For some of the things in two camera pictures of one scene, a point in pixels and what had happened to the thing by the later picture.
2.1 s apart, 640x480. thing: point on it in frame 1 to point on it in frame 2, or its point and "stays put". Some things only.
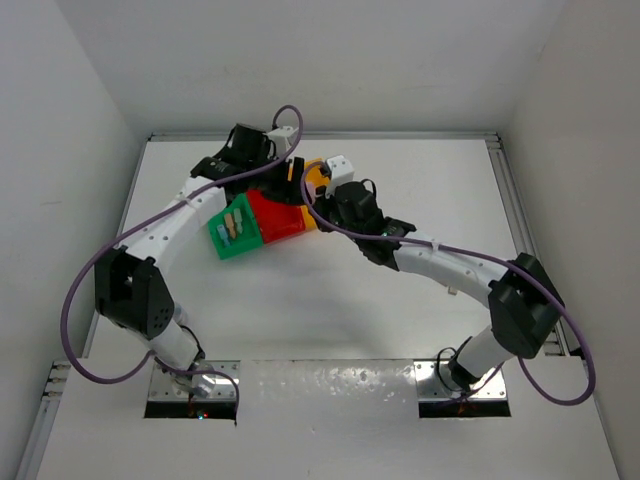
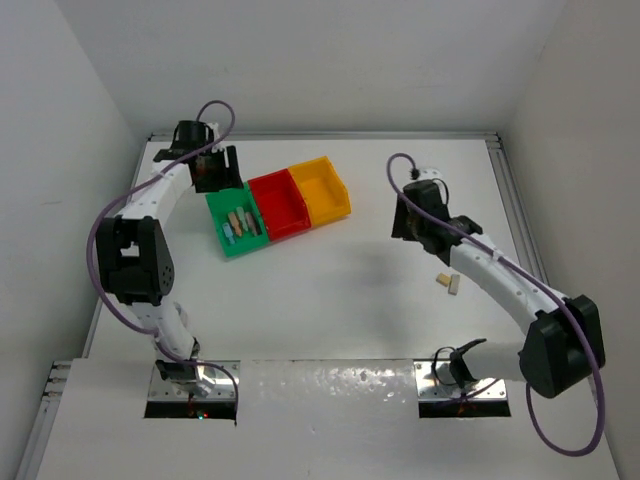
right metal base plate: [430, 388] stays put
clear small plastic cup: [180, 314] stays put
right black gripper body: [329, 208] to [406, 226]
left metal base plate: [206, 380] stays put
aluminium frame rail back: [224, 137] stays put
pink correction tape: [311, 187] to [250, 224]
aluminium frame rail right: [521, 235] stays put
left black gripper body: [274, 184] to [216, 175]
